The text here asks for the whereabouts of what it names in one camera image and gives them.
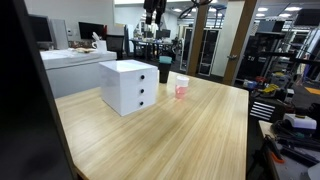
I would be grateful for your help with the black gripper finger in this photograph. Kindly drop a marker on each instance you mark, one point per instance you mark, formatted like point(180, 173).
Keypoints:
point(160, 10)
point(149, 11)

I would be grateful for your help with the translucent blue plastic cup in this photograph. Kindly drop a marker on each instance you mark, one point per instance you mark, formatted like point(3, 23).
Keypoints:
point(165, 60)

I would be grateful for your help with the pink plastic cup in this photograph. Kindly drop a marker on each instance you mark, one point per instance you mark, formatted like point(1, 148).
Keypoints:
point(181, 92)

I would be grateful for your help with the black plastic cup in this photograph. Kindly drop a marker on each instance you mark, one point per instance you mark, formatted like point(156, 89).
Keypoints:
point(164, 73)

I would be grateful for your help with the black office chair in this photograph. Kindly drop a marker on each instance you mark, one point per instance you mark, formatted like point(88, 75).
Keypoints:
point(115, 45)

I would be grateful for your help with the white mug holding utensils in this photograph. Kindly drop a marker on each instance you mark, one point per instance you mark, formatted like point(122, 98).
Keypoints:
point(101, 46)

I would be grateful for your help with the black computer monitor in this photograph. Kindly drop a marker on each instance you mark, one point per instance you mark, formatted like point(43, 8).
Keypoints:
point(40, 28)
point(90, 30)

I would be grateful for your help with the plate with food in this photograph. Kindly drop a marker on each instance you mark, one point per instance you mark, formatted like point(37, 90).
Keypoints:
point(85, 50)

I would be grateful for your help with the white three-drawer box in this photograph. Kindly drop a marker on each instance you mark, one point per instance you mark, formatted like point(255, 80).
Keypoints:
point(128, 88)

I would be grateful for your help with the white desktop computer tower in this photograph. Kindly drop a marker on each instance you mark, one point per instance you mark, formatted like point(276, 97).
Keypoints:
point(60, 33)

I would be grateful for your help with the white cardboard storage box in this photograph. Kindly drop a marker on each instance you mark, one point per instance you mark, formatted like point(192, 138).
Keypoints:
point(73, 73)

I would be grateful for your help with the black equipment rack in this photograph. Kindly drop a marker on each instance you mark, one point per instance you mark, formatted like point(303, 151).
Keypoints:
point(266, 56)

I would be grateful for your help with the yellow hand tool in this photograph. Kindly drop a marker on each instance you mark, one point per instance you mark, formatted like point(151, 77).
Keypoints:
point(270, 88)

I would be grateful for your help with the black white striped panel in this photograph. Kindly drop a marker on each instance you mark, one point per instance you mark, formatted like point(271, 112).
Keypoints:
point(262, 111)

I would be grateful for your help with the black monitor back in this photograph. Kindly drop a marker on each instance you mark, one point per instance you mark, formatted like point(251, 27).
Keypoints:
point(23, 100)

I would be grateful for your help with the white box-shaped device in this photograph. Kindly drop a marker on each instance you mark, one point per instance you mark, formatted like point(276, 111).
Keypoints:
point(300, 121)

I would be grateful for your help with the wooden door post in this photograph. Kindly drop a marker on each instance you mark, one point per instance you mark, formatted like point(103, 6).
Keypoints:
point(196, 50)
point(238, 43)

